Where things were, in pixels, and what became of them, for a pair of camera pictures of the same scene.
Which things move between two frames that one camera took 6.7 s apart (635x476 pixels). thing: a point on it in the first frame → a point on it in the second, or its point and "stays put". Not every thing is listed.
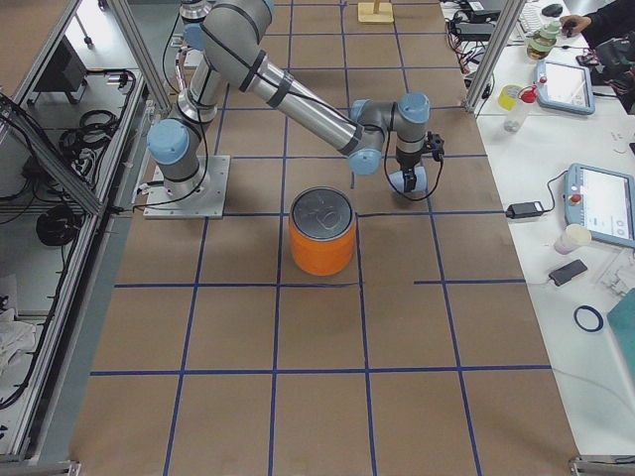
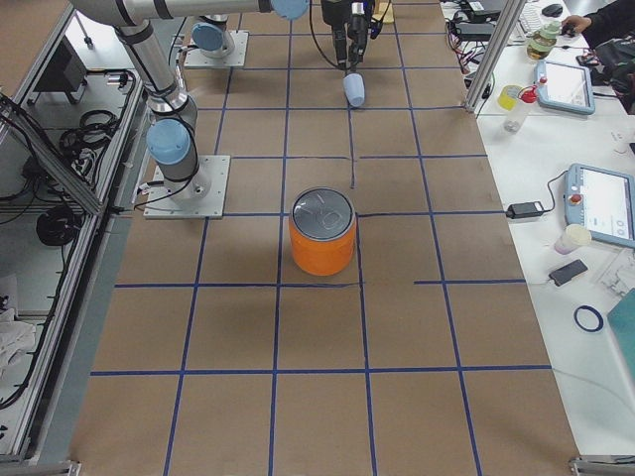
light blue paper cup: (398, 181) → (354, 88)
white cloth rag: (15, 337) stays put
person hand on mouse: (572, 25) stays put
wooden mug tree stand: (375, 12) stays put
